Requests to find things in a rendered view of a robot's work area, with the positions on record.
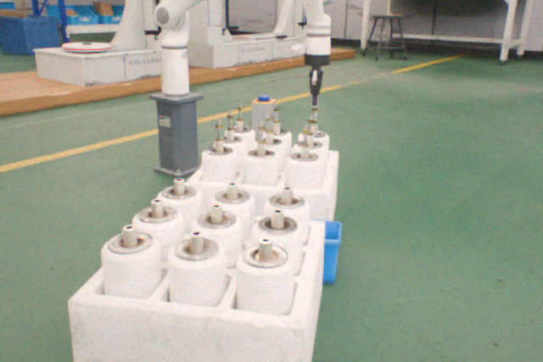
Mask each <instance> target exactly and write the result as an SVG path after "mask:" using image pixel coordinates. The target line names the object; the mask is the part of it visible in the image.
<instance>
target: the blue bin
mask: <svg viewBox="0 0 543 362"><path fill-rule="evenodd" d="M310 220H311V219H310ZM322 221H324V222H325V234H324V252H323V270H322V283H325V285H333V284H334V283H335V278H336V269H337V261H338V250H339V245H340V239H341V229H342V224H341V223H340V222H338V221H333V220H322Z"/></svg>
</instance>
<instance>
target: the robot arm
mask: <svg viewBox="0 0 543 362"><path fill-rule="evenodd" d="M203 1H204V0H163V2H162V1H161V3H160V4H159V5H158V6H157V8H156V10H155V12H154V19H155V22H156V23H157V25H158V26H159V27H160V28H164V29H167V34H166V36H165V37H164V39H163V40H161V41H162V42H160V47H162V66H163V69H162V70H161V82H162V94H164V96H165V97H187V96H189V79H188V55H187V43H188V31H189V18H188V9H189V8H191V7H193V6H194V5H196V4H198V3H202V2H203ZM334 1H335V0H303V4H304V10H305V17H306V38H305V45H304V46H303V44H298V43H296V44H294V46H293V47H291V53H305V65H308V66H311V71H309V78H310V90H311V91H310V94H311V107H312V108H313V107H318V106H319V97H320V93H321V89H322V88H321V86H322V77H323V70H322V66H328V65H329V58H330V53H331V18H330V16H329V15H327V14H324V13H323V9H322V5H328V4H331V3H333V2H334Z"/></svg>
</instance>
